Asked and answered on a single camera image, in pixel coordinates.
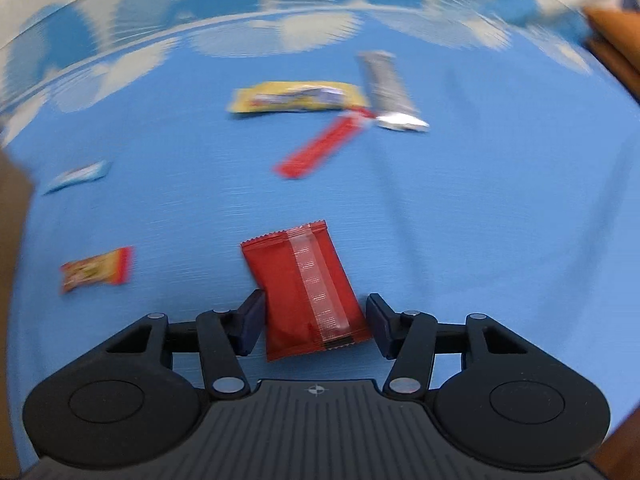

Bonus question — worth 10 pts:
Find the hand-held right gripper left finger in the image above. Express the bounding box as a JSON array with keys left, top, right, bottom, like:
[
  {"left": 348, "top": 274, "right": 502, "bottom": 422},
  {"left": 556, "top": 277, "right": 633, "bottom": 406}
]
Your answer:
[{"left": 102, "top": 289, "right": 267, "bottom": 401}]

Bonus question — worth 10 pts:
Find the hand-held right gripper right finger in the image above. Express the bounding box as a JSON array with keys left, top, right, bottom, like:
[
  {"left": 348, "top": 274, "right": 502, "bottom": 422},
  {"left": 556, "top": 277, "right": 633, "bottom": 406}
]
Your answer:
[{"left": 366, "top": 292, "right": 538, "bottom": 401}]

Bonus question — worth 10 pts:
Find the red snack packet clear strip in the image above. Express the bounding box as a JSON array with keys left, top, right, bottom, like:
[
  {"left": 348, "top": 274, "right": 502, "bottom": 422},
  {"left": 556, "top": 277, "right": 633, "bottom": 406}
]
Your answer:
[{"left": 240, "top": 220, "right": 373, "bottom": 362}]

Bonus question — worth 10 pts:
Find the small red yellow snack packet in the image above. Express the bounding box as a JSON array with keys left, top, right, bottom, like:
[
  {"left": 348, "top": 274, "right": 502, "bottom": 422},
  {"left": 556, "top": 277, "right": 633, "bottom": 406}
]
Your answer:
[{"left": 60, "top": 246, "right": 133, "bottom": 295}]

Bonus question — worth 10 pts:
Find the red stick sachet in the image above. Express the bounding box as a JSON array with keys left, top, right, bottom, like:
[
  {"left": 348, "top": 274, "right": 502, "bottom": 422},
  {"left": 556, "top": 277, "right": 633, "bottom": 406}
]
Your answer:
[{"left": 274, "top": 110, "right": 373, "bottom": 180}]

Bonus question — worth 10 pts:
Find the light blue stick packet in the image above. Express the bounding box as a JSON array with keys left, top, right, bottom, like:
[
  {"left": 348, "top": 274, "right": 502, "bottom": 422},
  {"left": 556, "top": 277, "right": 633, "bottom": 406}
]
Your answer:
[{"left": 42, "top": 160, "right": 111, "bottom": 196}]

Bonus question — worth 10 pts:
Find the yellow candy packet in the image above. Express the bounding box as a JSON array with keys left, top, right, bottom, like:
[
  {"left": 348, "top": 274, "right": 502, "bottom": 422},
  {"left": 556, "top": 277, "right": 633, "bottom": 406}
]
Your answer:
[{"left": 227, "top": 81, "right": 371, "bottom": 116}]

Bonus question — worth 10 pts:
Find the silver stick sachet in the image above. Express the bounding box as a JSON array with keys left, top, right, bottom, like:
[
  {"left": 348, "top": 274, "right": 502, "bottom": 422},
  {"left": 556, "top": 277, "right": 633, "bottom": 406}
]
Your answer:
[{"left": 357, "top": 51, "right": 431, "bottom": 133}]

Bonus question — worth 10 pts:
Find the blue fan printed blanket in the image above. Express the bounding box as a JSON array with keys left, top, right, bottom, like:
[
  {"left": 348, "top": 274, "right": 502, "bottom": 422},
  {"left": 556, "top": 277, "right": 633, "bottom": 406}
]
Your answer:
[{"left": 0, "top": 0, "right": 640, "bottom": 480}]

